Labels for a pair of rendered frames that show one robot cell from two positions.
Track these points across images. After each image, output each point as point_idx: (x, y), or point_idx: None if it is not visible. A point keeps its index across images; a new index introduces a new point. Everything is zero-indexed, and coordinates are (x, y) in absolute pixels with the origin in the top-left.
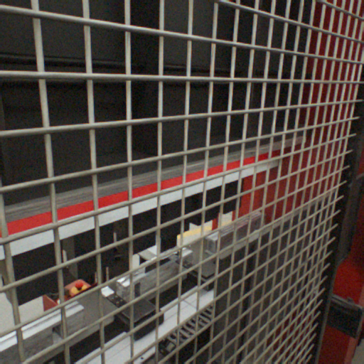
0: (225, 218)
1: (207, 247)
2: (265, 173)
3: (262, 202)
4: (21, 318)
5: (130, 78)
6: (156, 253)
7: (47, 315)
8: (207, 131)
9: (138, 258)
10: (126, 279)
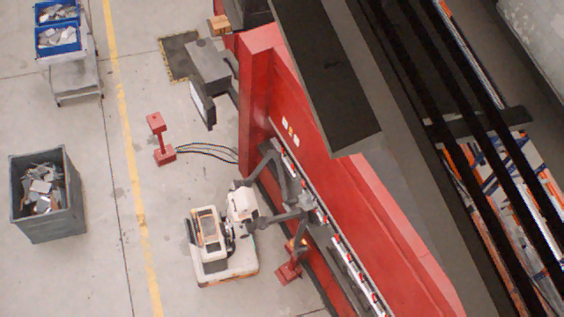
0: (116, 124)
1: (287, 178)
2: (268, 122)
3: (267, 133)
4: (204, 305)
5: None
6: (310, 202)
7: (337, 246)
8: None
9: (158, 217)
10: (322, 218)
